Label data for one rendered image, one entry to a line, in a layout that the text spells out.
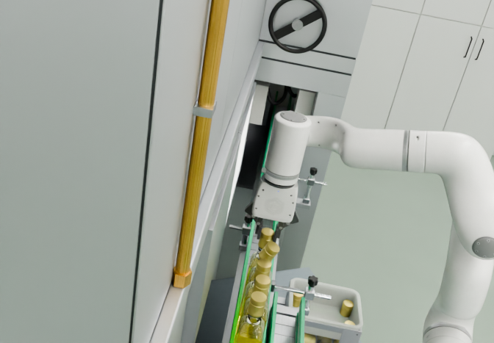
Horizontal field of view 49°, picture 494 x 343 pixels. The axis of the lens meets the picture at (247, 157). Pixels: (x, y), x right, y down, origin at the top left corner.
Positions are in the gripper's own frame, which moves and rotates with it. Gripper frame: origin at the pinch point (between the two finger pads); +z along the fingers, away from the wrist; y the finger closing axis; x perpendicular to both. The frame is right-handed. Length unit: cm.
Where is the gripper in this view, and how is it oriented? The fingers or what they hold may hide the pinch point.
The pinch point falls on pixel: (267, 231)
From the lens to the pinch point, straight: 137.0
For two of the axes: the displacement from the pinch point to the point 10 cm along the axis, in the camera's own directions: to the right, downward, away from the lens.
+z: -1.6, 8.7, 4.6
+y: 9.8, 2.0, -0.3
